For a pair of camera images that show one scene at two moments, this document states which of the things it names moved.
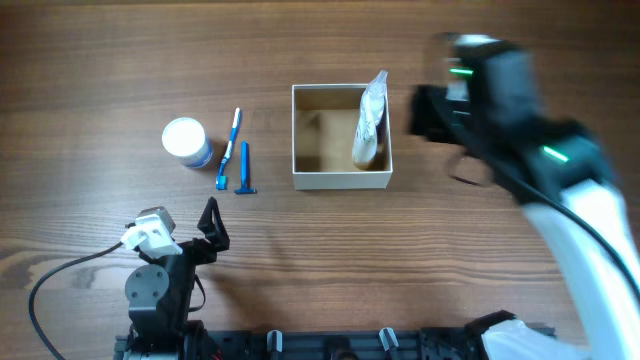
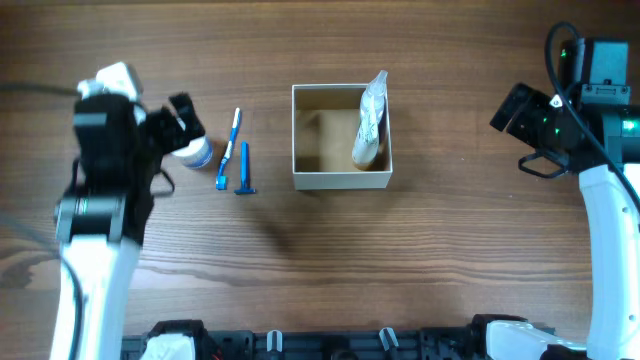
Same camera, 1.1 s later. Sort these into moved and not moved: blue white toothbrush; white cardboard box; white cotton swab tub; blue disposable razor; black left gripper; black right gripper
Moved: black left gripper; black right gripper
Not moved: blue disposable razor; blue white toothbrush; white cardboard box; white cotton swab tub
